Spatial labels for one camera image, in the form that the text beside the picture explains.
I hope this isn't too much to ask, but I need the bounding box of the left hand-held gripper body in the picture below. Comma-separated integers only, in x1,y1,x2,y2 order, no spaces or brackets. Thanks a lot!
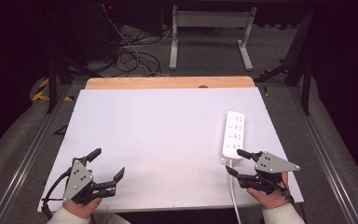
62,157,117,205

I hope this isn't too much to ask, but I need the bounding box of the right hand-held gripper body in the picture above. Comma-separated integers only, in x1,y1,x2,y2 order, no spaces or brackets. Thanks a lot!
238,150,301,196

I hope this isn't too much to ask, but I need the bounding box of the white power strip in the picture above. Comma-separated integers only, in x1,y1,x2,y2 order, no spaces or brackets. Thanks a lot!
221,110,246,165

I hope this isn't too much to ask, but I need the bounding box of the person's left hand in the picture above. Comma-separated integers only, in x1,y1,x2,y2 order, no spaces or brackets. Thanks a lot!
62,198,103,220

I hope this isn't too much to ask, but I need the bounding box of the person's right hand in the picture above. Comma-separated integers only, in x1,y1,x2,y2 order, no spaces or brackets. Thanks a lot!
246,172,293,210

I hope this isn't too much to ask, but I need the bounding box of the white board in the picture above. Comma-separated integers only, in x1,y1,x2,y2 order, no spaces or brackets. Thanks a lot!
36,87,305,214

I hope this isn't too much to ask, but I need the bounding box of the yellow black floor tape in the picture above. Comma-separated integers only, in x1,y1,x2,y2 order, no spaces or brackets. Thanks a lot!
32,77,75,103

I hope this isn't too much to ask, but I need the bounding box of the black metal stand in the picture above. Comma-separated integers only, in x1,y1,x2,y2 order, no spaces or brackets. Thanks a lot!
43,52,104,115
254,7,315,117

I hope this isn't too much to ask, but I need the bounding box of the wooden table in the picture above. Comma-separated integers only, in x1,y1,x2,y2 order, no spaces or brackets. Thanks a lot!
84,76,256,91

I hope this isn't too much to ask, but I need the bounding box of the white power strip cable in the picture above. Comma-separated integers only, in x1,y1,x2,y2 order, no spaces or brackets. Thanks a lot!
227,158,242,224

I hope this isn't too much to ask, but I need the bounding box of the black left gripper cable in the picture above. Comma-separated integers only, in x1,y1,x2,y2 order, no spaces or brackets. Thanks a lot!
41,167,73,219

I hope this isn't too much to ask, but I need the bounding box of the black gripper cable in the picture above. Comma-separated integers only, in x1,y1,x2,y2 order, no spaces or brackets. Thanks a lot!
41,167,73,219
278,178,307,224

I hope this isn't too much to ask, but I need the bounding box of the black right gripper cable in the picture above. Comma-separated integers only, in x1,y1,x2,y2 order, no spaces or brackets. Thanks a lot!
278,178,307,224

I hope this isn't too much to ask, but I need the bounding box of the aluminium floor rail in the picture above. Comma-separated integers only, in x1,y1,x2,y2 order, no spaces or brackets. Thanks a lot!
0,84,73,224
287,86,358,224

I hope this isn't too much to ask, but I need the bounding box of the bundle of floor cables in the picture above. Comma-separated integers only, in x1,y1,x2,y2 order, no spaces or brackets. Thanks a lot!
101,3,175,78

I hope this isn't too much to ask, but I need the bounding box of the grey metal desk frame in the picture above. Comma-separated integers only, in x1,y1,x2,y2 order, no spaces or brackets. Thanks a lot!
169,4,258,72

